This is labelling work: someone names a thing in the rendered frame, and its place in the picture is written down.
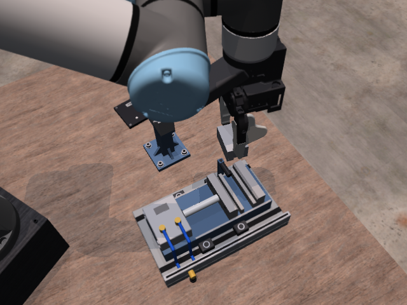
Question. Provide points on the grey flat bar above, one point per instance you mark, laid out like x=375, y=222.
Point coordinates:
x=242, y=187
x=231, y=193

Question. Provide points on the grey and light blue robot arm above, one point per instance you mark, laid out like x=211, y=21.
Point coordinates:
x=159, y=53

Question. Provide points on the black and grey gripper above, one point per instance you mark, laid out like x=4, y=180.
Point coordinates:
x=254, y=94

